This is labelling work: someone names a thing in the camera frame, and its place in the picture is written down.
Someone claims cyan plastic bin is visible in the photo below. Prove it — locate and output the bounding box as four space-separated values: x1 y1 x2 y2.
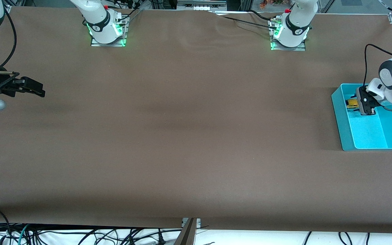
331 83 392 151

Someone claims white power strip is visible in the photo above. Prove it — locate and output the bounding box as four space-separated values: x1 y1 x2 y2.
177 0 228 11

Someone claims long black tabletop cable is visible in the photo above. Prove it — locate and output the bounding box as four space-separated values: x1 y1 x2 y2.
210 11 278 31

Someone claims silver table edge bracket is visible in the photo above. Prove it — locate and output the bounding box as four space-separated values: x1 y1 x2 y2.
182 218 201 229

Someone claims short black tabletop cable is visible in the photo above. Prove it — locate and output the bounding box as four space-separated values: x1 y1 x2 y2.
249 10 276 21

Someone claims teal floor cable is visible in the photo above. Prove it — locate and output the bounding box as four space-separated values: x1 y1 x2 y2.
17 224 30 245

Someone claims brown table cover sheet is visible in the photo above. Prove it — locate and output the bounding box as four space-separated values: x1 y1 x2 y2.
0 6 392 234

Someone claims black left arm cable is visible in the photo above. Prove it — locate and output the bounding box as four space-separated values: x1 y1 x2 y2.
363 44 392 113

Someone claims grey metal strut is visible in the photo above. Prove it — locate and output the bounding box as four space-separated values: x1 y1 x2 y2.
173 218 196 245

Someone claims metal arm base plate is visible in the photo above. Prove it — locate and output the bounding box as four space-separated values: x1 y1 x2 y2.
270 19 307 52
91 15 128 47

